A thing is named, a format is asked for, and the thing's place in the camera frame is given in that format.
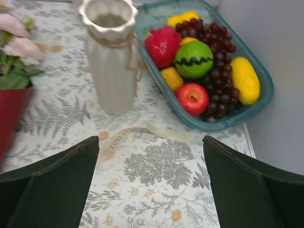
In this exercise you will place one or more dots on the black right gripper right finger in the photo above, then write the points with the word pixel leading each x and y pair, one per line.
pixel 249 193

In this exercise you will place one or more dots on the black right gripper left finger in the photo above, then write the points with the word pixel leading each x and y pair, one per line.
pixel 50 193

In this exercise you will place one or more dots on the cream ribbon gold lettering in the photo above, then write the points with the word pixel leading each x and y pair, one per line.
pixel 145 131

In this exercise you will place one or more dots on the red paper bouquet wrap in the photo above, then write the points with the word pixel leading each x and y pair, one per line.
pixel 12 104

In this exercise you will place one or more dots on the white ribbed ceramic vase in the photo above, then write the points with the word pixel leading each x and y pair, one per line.
pixel 112 52

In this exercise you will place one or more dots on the floral patterned table mat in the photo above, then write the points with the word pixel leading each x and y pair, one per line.
pixel 157 184

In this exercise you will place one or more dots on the dark purple grape bunch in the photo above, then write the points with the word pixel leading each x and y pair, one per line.
pixel 223 96

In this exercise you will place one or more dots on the red apple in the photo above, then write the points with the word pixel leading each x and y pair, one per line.
pixel 193 98

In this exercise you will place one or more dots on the yellow mango right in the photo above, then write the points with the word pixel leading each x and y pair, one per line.
pixel 245 79

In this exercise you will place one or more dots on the small yellow lemon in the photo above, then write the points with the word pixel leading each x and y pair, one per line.
pixel 172 78

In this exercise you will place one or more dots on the pink artificial flower bunch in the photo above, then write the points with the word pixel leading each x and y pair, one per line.
pixel 19 55

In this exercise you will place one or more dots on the green toy watermelon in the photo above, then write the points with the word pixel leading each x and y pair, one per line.
pixel 194 60

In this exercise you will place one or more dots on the red dragon fruit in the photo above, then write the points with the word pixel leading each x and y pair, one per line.
pixel 162 45

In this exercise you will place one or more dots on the yellow fruit back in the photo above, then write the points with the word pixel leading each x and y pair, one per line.
pixel 186 16

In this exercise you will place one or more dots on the teal plastic fruit basket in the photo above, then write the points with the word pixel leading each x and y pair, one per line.
pixel 154 15

